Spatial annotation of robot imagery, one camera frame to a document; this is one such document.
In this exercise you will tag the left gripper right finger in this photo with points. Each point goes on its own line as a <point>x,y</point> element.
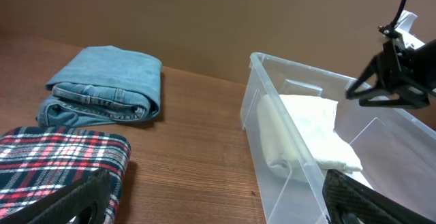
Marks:
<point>349,201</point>

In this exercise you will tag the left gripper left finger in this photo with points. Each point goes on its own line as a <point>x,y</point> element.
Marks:
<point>84,201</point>

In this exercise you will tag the folded red plaid shirt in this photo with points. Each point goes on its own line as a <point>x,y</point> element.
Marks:
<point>36,162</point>

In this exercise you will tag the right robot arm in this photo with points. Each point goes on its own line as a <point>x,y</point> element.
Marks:
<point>402,75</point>

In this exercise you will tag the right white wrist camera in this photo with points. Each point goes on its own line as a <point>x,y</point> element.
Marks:
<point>403,26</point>

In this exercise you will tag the folded blue denim jeans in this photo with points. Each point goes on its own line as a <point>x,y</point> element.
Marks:
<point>103,85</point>

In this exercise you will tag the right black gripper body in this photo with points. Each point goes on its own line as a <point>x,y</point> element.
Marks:
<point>409,70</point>

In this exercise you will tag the cream white cloth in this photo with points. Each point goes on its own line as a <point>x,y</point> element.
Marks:
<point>314,118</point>

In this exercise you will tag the clear plastic storage container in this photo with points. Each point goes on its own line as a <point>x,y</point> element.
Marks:
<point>396,150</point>

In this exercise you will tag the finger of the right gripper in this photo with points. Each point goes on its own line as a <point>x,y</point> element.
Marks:
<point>377,68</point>
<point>405,101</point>

